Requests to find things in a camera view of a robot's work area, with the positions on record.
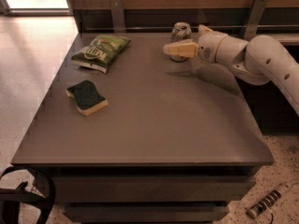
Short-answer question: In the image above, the grey drawer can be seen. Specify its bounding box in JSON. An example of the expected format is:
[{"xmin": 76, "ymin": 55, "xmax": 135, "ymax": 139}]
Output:
[
  {"xmin": 64, "ymin": 203, "xmax": 229, "ymax": 224},
  {"xmin": 53, "ymin": 176, "xmax": 255, "ymax": 203}
]

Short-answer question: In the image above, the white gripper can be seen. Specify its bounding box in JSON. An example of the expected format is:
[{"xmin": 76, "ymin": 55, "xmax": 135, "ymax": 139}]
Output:
[{"xmin": 163, "ymin": 24, "xmax": 227, "ymax": 63}]

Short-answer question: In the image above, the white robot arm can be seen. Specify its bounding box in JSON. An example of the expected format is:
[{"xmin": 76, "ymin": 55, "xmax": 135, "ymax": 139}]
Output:
[{"xmin": 164, "ymin": 25, "xmax": 299, "ymax": 115}]

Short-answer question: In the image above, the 7up soda can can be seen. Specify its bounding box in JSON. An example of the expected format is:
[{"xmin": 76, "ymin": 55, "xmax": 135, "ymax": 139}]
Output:
[{"xmin": 170, "ymin": 21, "xmax": 192, "ymax": 63}]

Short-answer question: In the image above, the upper grey drawer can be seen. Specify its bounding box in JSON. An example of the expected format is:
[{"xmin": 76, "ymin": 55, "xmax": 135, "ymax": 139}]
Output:
[{"xmin": 53, "ymin": 176, "xmax": 255, "ymax": 203}]

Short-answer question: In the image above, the left metal bracket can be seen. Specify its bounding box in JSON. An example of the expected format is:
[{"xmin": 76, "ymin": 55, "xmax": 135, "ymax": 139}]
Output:
[{"xmin": 109, "ymin": 0, "xmax": 126, "ymax": 33}]

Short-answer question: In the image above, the right metal bracket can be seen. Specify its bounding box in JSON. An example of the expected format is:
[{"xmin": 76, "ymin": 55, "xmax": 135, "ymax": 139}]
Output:
[{"xmin": 240, "ymin": 0, "xmax": 268, "ymax": 40}]

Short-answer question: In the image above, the green chip bag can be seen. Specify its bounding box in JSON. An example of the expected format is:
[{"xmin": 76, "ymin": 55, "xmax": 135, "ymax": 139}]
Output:
[{"xmin": 72, "ymin": 35, "xmax": 131, "ymax": 74}]

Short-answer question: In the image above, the metal bracket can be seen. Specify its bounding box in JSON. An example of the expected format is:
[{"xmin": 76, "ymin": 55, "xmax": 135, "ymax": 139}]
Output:
[
  {"xmin": 240, "ymin": 0, "xmax": 268, "ymax": 40},
  {"xmin": 109, "ymin": 0, "xmax": 126, "ymax": 33}
]

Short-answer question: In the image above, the white power strip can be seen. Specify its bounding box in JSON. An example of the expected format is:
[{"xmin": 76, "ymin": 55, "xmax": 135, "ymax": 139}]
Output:
[{"xmin": 246, "ymin": 182, "xmax": 293, "ymax": 219}]

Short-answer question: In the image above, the lower grey drawer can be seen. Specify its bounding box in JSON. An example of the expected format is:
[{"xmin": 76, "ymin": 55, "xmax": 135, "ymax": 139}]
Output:
[{"xmin": 64, "ymin": 203, "xmax": 229, "ymax": 224}]

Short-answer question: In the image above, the green yellow sponge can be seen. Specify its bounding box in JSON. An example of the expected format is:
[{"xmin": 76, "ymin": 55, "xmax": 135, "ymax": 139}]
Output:
[{"xmin": 66, "ymin": 80, "xmax": 108, "ymax": 116}]

